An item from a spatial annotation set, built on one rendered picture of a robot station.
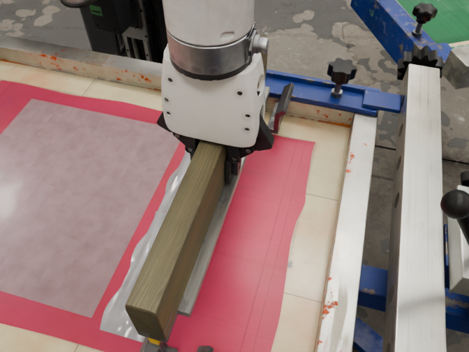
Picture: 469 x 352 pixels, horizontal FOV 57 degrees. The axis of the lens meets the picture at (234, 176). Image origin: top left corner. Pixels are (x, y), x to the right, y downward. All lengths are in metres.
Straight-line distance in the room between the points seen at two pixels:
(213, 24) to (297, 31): 2.45
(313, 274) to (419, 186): 0.18
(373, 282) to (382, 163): 1.44
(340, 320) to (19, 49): 0.75
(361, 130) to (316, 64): 1.83
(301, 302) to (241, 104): 0.28
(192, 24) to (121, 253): 0.36
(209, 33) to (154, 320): 0.24
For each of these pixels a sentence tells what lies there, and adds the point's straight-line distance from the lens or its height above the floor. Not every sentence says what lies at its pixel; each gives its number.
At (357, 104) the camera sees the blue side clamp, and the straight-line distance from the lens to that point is 0.75.
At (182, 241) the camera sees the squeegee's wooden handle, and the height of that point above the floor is 1.14.
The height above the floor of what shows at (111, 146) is 0.96.
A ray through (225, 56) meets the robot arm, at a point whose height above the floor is 1.27.
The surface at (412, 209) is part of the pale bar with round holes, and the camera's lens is 0.58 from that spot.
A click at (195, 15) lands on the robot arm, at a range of 0.35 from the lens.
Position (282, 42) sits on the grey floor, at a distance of 2.68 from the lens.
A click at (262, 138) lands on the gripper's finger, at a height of 1.15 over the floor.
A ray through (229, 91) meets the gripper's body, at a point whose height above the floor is 1.23.
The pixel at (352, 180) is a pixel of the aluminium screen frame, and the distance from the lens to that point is 0.65.
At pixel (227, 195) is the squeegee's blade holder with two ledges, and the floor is 1.07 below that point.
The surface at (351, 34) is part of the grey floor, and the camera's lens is 2.83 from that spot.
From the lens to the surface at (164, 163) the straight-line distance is 0.70.
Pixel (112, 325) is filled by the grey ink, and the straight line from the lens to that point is 0.58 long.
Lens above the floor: 1.48
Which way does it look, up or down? 51 degrees down
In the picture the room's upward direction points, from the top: straight up
